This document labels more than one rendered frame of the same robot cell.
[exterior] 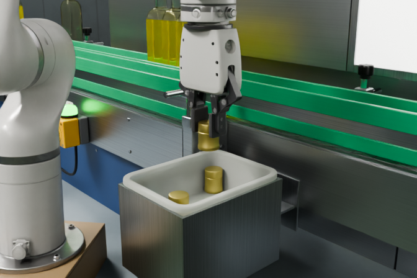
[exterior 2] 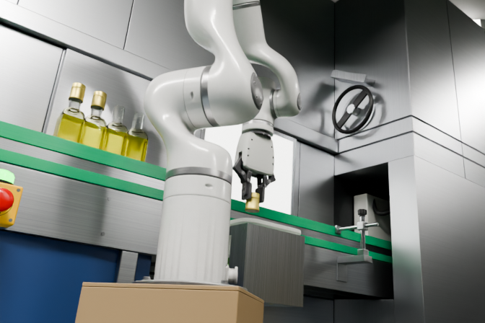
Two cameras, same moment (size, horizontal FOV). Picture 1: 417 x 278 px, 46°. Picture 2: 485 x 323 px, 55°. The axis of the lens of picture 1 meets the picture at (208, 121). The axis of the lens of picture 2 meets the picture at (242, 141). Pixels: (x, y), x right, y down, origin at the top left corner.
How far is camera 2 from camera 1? 142 cm
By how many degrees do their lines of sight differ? 90
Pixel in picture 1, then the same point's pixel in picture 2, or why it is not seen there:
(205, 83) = (265, 167)
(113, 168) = (35, 265)
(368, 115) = (262, 212)
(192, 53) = (260, 148)
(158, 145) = (152, 223)
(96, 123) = (35, 202)
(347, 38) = not seen: hidden behind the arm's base
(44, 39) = not seen: hidden behind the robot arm
